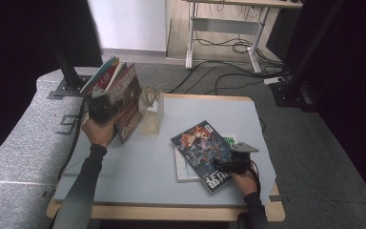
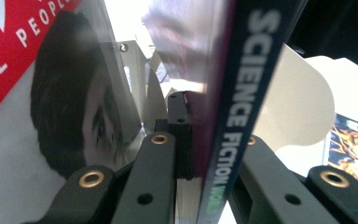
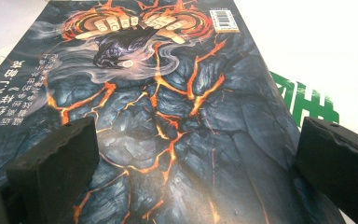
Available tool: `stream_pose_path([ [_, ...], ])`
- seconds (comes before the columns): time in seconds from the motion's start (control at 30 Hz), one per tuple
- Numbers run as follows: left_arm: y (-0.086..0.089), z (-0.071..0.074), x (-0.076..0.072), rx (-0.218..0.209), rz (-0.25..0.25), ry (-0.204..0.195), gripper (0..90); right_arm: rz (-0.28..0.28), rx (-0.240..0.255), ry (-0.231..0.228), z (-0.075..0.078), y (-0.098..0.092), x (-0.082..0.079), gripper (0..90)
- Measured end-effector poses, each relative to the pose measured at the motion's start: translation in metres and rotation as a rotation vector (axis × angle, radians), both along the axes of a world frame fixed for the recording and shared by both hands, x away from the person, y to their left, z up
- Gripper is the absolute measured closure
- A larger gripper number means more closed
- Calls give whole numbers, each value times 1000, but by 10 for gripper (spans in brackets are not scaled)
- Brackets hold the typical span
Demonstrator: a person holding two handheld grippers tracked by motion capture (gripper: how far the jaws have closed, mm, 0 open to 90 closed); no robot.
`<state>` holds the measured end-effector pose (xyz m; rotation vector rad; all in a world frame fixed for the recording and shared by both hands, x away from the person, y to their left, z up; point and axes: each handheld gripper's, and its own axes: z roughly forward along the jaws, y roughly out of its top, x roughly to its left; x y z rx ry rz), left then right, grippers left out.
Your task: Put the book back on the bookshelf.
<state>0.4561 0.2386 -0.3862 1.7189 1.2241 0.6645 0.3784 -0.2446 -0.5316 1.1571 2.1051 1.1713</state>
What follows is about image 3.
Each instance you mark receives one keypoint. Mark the dark blue lava magazine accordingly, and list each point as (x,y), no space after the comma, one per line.
(183,140)

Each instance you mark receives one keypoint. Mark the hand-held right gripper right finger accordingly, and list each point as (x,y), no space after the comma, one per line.
(341,168)

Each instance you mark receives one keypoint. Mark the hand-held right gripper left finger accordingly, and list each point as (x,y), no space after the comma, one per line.
(52,174)

